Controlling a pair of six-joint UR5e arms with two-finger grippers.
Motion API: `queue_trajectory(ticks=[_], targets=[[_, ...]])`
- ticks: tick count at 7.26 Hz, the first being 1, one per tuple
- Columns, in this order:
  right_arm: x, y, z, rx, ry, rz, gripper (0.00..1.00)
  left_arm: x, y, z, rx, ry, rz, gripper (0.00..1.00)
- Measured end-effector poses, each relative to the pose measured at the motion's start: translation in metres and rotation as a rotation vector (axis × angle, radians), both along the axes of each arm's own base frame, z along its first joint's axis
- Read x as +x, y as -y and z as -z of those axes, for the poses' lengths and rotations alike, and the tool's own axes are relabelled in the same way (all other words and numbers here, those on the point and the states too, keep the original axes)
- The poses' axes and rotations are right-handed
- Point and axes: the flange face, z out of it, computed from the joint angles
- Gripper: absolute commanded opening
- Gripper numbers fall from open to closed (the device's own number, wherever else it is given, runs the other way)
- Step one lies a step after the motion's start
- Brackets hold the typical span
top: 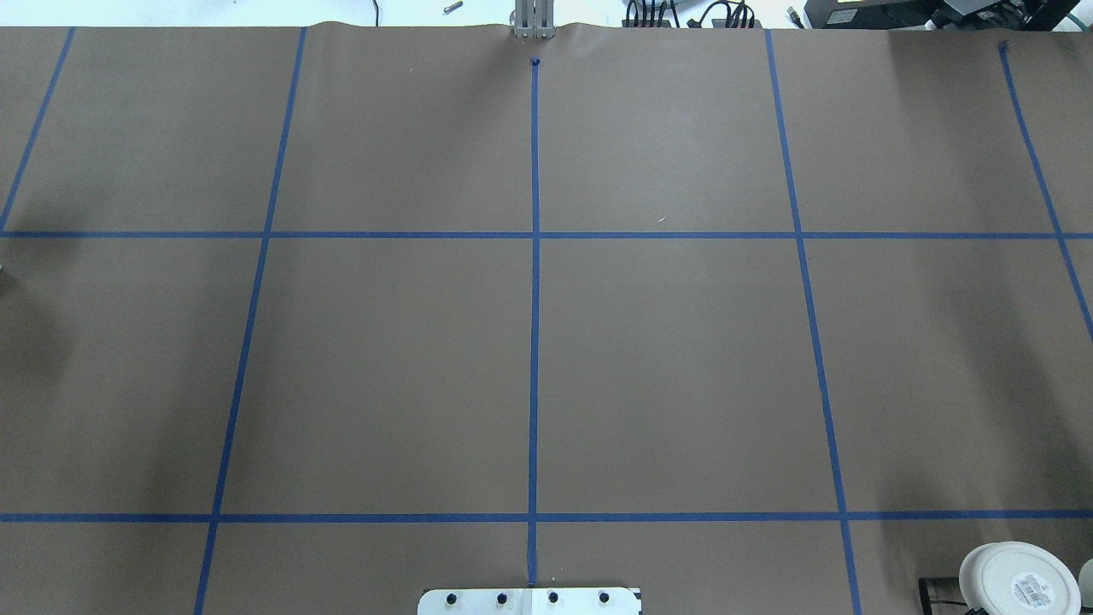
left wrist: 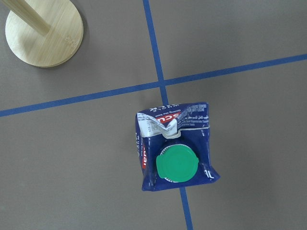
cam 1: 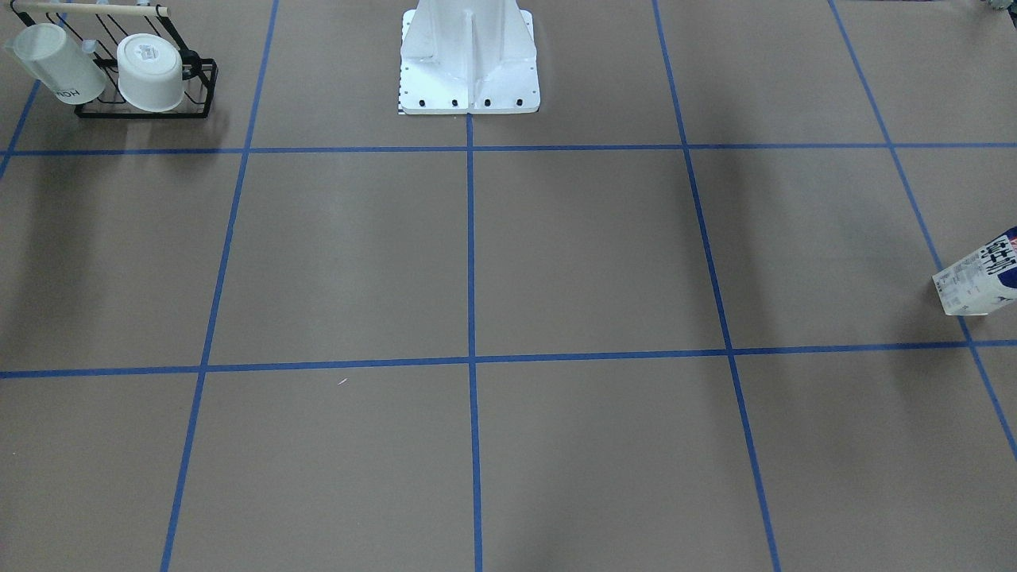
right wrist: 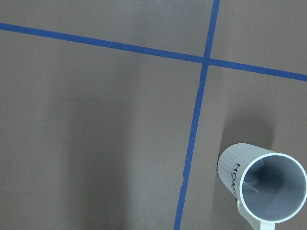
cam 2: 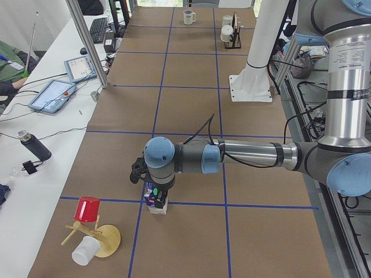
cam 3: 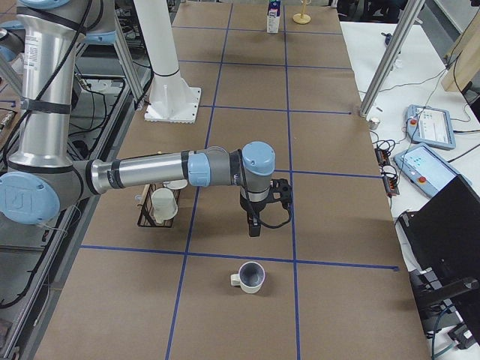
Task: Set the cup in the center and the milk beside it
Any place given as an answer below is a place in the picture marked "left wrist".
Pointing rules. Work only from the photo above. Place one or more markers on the blue milk carton green cap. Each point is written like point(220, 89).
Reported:
point(173, 146)

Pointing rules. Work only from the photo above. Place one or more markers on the round wooden stand with pole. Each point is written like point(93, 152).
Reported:
point(43, 33)

